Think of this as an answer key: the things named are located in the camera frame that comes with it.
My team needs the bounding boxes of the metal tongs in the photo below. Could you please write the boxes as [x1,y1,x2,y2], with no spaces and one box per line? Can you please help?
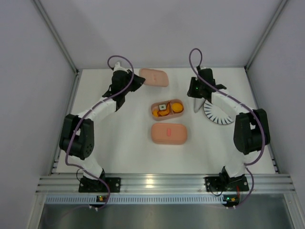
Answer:
[193,98,205,114]

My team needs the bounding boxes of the pink box lid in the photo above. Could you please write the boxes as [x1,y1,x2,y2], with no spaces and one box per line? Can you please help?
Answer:
[139,68,169,87]
[151,123,188,139]

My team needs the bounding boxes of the striped round plate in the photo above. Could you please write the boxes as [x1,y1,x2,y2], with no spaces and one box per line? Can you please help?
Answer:
[202,100,234,125]

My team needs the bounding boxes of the orange round toy food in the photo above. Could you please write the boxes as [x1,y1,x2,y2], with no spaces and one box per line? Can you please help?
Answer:
[172,103,184,113]

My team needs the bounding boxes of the yellow toy chicken drumstick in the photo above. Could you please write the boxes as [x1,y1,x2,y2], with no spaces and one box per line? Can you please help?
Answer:
[152,109,159,117]

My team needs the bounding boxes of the black white sushi roll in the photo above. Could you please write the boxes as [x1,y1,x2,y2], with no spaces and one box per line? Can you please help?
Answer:
[158,104,167,111]

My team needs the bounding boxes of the pink lunch box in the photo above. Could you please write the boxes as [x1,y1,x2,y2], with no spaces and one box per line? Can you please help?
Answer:
[152,138,187,145]
[151,99,185,121]

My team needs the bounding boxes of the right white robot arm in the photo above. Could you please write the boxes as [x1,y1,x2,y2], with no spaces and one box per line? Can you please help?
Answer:
[187,66,270,181]

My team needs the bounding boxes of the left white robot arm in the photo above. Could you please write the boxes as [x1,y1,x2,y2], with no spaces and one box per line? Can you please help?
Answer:
[59,62,146,181]

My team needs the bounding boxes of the left aluminium frame post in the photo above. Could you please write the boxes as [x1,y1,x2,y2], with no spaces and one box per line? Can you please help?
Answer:
[32,0,80,75]

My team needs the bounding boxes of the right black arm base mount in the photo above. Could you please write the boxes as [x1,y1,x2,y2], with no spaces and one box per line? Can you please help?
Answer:
[204,175,250,192]

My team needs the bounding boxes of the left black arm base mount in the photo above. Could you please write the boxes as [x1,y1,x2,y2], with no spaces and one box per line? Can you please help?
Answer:
[78,177,121,193]

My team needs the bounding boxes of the grey slotted cable duct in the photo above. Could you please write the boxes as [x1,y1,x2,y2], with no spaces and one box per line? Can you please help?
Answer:
[45,194,225,205]

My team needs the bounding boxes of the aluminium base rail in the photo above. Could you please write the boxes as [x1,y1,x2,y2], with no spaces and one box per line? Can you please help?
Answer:
[36,173,295,195]

